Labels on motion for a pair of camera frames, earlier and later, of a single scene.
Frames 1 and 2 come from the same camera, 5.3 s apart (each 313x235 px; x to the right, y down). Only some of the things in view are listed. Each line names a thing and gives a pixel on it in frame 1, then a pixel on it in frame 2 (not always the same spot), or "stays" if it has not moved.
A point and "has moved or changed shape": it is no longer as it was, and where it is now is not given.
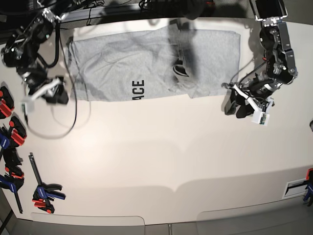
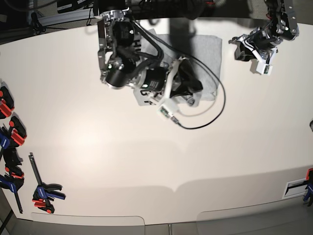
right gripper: x=259 y=87 → x=264 y=39
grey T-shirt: x=178 y=60 has moved or changed shape
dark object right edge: x=311 y=125 stays
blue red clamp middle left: x=13 y=136 stays
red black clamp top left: x=7 y=103 stays
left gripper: x=55 y=94 → x=155 y=80
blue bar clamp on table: x=42 y=196 stays
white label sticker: x=295 y=187 stays
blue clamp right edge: x=308 y=197 stays
